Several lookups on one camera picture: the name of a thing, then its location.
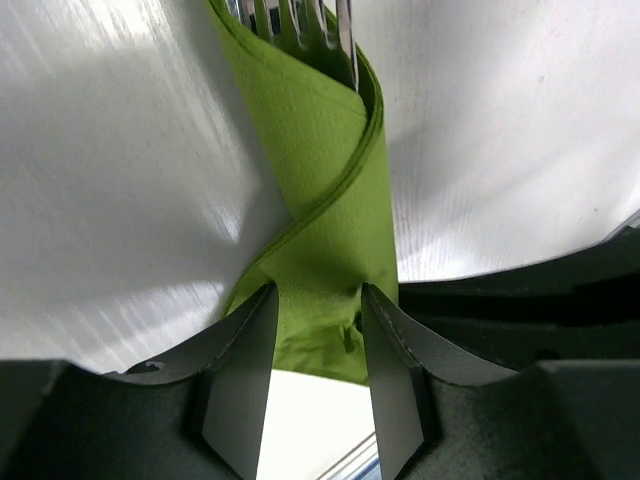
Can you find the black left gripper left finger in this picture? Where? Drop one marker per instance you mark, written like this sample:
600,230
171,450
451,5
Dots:
196,411

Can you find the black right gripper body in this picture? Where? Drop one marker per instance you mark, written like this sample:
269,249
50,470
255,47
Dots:
584,305

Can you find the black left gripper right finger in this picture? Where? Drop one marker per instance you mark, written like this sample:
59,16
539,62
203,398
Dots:
441,412

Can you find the green paper napkin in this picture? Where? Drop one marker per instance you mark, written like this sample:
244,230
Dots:
327,149

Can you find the aluminium mounting rail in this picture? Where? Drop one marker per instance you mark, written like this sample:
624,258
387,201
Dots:
360,463

